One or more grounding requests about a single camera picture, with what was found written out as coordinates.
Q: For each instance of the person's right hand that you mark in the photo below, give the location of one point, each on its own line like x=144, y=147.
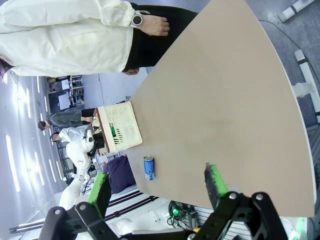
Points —
x=131, y=71

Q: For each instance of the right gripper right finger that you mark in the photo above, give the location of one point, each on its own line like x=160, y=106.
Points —
x=216, y=185

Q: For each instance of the person's left hand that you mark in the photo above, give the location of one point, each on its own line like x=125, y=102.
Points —
x=156, y=25

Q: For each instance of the person in cream jacket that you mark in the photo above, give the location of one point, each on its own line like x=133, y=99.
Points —
x=62, y=42

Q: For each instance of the silver wrist watch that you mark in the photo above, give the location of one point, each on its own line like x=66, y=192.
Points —
x=137, y=19

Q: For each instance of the person's left forearm cream sleeve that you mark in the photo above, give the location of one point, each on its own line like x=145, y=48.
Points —
x=100, y=12

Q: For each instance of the purple bean bag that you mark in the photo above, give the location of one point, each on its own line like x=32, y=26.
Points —
x=118, y=175

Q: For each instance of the bystander in white shirt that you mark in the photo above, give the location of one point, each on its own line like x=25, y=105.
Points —
x=72, y=132

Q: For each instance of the white pipe frame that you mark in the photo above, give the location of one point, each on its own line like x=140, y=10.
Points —
x=295, y=8
x=307, y=75

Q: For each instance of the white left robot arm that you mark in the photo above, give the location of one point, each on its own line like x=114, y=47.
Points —
x=78, y=157

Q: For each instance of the bystander in grey clothes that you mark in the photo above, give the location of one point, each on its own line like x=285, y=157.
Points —
x=65, y=118

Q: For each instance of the cream plastic shopping basket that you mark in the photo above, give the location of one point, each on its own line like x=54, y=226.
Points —
x=125, y=125

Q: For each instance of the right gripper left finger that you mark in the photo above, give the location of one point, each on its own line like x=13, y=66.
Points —
x=100, y=192

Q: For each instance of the blue sweat drink can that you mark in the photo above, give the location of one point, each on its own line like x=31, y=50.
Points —
x=149, y=168

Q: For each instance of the person's black trousers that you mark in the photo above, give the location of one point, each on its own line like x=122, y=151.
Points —
x=160, y=50

